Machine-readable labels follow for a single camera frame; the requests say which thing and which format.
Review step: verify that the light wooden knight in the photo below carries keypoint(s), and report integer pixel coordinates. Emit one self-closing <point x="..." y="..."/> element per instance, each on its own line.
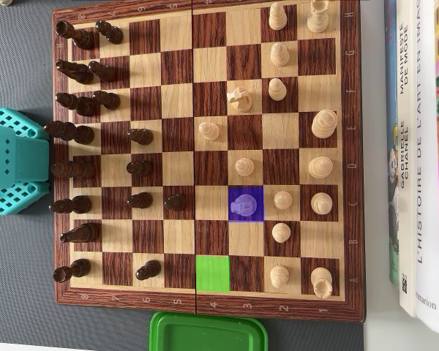
<point x="244" y="205"/>
<point x="239" y="100"/>

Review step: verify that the teal perforated robot base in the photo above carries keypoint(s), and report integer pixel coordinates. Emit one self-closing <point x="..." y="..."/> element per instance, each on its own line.
<point x="11" y="199"/>

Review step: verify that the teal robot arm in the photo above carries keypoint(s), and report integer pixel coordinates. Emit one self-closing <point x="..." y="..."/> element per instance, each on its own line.
<point x="25" y="161"/>

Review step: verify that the wooden folding chess board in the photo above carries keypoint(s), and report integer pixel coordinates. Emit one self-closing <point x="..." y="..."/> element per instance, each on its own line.
<point x="175" y="102"/>

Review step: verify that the light wooden chess piece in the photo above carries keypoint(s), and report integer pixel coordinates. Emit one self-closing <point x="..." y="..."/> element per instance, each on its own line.
<point x="3" y="1"/>

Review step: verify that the light wooden pawn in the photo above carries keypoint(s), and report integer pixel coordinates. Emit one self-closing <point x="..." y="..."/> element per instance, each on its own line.
<point x="244" y="167"/>
<point x="279" y="276"/>
<point x="277" y="90"/>
<point x="282" y="200"/>
<point x="281" y="232"/>
<point x="208" y="131"/>
<point x="277" y="18"/>
<point x="280" y="55"/>

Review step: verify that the dark wooden pawn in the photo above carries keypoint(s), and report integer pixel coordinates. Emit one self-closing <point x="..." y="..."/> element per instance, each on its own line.
<point x="102" y="71"/>
<point x="108" y="99"/>
<point x="140" y="136"/>
<point x="149" y="270"/>
<point x="174" y="202"/>
<point x="140" y="200"/>
<point x="109" y="32"/>
<point x="139" y="168"/>

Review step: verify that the light wooden queen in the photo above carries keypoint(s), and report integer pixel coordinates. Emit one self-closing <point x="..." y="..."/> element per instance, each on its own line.
<point x="320" y="167"/>

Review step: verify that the light wooden bishop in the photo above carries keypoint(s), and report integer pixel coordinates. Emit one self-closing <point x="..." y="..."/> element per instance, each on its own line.
<point x="321" y="203"/>

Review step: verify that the light wooden king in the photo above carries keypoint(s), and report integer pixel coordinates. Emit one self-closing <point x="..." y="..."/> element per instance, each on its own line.
<point x="324" y="124"/>

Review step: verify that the dark wooden queen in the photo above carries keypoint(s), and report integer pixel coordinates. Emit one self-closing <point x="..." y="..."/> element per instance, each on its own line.
<point x="75" y="169"/>

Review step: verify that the light wooden rook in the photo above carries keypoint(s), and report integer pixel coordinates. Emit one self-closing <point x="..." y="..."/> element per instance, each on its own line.
<point x="317" y="22"/>
<point x="321" y="281"/>

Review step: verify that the dark wooden knight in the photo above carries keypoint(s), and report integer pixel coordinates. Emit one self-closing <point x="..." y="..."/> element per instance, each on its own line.
<point x="77" y="72"/>
<point x="84" y="233"/>

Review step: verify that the dark wooden bishop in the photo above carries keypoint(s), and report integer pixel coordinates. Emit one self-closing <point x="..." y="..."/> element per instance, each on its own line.
<point x="77" y="104"/>
<point x="73" y="205"/>

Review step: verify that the dark wooden king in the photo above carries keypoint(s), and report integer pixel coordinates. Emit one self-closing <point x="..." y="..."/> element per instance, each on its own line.
<point x="73" y="133"/>

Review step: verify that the green plastic lid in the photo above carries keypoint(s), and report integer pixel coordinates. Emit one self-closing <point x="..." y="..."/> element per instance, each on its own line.
<point x="205" y="336"/>

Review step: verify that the dark wooden rook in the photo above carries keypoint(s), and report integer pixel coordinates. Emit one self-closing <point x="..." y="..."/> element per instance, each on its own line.
<point x="77" y="36"/>
<point x="73" y="270"/>

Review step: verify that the blue illustrated book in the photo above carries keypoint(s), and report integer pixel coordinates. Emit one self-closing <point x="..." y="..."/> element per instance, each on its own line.
<point x="393" y="219"/>

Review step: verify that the white Manifeste de Mode book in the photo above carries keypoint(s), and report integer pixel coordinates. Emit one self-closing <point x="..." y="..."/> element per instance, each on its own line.
<point x="404" y="117"/>

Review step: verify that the white Histoire de l'Art book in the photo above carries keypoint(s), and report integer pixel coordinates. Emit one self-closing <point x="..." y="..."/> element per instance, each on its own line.
<point x="426" y="219"/>

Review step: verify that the dark grey mat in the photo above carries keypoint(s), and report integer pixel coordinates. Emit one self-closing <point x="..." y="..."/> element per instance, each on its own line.
<point x="18" y="263"/>

